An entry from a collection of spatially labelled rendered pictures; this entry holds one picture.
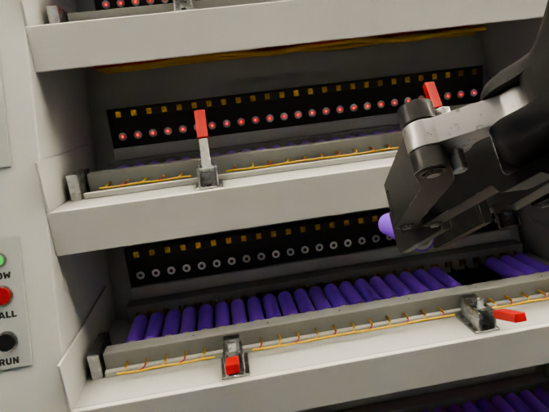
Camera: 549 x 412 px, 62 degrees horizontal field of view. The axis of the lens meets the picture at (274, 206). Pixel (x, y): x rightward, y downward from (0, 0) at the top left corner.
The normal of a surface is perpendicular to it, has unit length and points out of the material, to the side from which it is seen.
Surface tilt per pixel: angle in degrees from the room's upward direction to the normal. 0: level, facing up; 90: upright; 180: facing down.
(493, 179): 89
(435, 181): 168
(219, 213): 108
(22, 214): 90
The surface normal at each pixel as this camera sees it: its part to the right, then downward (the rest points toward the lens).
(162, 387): -0.11, -0.97
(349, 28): 0.13, 0.22
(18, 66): 0.09, -0.09
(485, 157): -0.98, 0.12
